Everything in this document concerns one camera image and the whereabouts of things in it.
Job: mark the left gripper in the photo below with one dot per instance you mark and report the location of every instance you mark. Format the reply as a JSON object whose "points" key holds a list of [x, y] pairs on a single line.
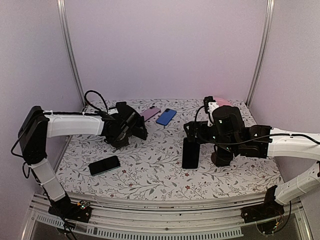
{"points": [[128, 133]]}

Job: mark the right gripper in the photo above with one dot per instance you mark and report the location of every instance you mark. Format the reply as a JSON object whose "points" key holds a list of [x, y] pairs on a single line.
{"points": [[192, 132]]}

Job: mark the black phone blue edge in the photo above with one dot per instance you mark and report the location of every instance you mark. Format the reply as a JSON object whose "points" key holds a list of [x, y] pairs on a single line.
{"points": [[190, 154]]}

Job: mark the dark grey phone stand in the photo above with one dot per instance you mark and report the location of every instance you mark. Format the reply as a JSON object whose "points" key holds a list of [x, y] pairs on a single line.
{"points": [[120, 143]]}

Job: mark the black phone teal edge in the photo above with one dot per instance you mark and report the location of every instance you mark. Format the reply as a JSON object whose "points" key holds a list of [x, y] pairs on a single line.
{"points": [[104, 165]]}

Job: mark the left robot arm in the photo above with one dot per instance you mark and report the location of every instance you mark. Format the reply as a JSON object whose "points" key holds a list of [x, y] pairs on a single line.
{"points": [[40, 125]]}

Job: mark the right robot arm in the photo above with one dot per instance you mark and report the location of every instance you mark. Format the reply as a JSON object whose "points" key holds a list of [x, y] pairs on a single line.
{"points": [[264, 141]]}

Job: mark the black folding phone stand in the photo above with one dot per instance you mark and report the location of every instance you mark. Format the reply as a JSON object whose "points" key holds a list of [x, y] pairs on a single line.
{"points": [[139, 129]]}

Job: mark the small black phone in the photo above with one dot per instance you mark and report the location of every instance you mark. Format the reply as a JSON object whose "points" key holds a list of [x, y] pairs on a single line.
{"points": [[120, 104]]}

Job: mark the pink phone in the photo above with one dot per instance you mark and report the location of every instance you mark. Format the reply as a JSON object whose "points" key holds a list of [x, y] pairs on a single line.
{"points": [[150, 112]]}

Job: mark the blue phone face down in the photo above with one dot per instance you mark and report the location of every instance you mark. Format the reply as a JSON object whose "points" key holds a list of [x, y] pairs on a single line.
{"points": [[166, 117]]}

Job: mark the pink plastic plate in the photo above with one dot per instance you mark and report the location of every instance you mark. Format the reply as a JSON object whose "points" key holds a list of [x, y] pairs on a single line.
{"points": [[222, 102]]}

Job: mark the floral patterned table mat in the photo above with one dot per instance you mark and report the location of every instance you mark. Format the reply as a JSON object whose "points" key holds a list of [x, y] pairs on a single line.
{"points": [[152, 170]]}

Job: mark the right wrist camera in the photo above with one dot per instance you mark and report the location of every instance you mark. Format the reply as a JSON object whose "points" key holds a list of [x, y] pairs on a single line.
{"points": [[210, 105]]}

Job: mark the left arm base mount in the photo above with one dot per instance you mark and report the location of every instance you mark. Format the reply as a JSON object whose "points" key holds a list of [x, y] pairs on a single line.
{"points": [[65, 209]]}

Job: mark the front aluminium rail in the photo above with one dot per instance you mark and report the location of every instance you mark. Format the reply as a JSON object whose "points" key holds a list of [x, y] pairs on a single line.
{"points": [[201, 219]]}

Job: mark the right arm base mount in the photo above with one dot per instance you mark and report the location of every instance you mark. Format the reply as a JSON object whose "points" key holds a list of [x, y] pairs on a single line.
{"points": [[268, 209]]}

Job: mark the left aluminium frame post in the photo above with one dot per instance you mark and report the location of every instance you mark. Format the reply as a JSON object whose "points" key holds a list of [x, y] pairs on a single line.
{"points": [[62, 13]]}

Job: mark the aluminium frame post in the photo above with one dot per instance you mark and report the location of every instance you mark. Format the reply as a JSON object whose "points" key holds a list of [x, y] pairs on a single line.
{"points": [[62, 13], [267, 25]]}

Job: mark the right aluminium frame post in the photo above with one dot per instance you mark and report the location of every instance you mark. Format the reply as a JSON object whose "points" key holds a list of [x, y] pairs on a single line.
{"points": [[267, 25]]}

